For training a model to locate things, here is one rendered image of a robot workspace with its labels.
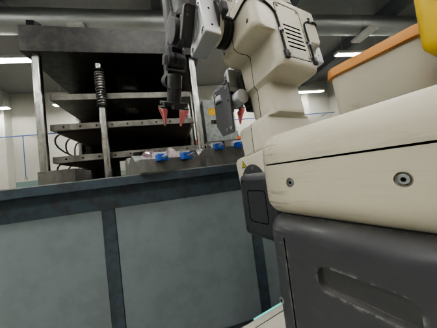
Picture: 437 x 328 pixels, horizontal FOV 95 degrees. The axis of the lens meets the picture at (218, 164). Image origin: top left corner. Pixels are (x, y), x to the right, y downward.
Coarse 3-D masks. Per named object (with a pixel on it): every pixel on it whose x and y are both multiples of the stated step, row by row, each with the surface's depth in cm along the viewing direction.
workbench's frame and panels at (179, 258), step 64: (0, 192) 71; (64, 192) 75; (128, 192) 85; (192, 192) 91; (0, 256) 73; (64, 256) 78; (128, 256) 83; (192, 256) 89; (256, 256) 96; (0, 320) 72; (64, 320) 76; (128, 320) 81; (192, 320) 87
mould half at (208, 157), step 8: (200, 152) 121; (208, 152) 96; (216, 152) 97; (224, 152) 98; (232, 152) 99; (240, 152) 100; (200, 160) 110; (208, 160) 96; (216, 160) 97; (224, 160) 98; (232, 160) 99
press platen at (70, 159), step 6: (132, 150) 165; (138, 150) 166; (144, 150) 167; (156, 150) 169; (162, 150) 170; (180, 150) 174; (192, 150) 176; (60, 156) 153; (66, 156) 153; (72, 156) 154; (78, 156) 155; (84, 156) 156; (90, 156) 157; (96, 156) 158; (102, 156) 159; (114, 156) 161; (120, 156) 162; (126, 156) 163; (54, 162) 151; (60, 162) 152; (66, 162) 153; (72, 162) 156
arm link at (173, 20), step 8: (176, 0) 66; (184, 0) 67; (176, 8) 66; (168, 16) 65; (176, 16) 65; (168, 24) 66; (176, 24) 61; (168, 32) 67; (176, 32) 62; (168, 40) 67; (176, 40) 64
